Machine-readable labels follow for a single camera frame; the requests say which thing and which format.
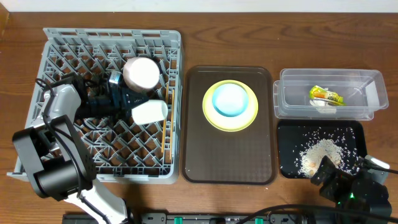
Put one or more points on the green orange snack wrapper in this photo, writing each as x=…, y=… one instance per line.
x=319, y=93

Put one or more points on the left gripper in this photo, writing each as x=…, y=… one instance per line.
x=115, y=101

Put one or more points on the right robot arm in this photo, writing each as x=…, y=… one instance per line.
x=365, y=191

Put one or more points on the white tissue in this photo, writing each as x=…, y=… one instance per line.
x=323, y=106

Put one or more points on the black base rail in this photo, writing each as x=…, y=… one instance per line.
x=161, y=218

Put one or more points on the white bowl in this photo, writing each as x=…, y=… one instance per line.
x=141, y=74

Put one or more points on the black waste tray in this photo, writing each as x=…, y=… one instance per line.
x=288, y=135

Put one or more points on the grey plastic dish rack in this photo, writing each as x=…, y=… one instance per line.
x=123, y=151

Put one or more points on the pile of rice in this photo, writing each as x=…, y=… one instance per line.
x=337, y=144

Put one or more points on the white cup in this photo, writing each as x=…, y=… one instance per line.
x=150, y=112

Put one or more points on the clear plastic bin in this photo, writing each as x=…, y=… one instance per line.
x=363, y=91

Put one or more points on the brown serving tray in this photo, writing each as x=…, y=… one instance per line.
x=213, y=156

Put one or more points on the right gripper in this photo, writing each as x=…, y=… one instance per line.
x=339, y=178

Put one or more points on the yellow plate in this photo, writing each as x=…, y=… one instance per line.
x=230, y=124

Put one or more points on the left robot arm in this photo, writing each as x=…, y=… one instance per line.
x=56, y=160

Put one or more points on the light blue small plate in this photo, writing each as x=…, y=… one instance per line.
x=230, y=100

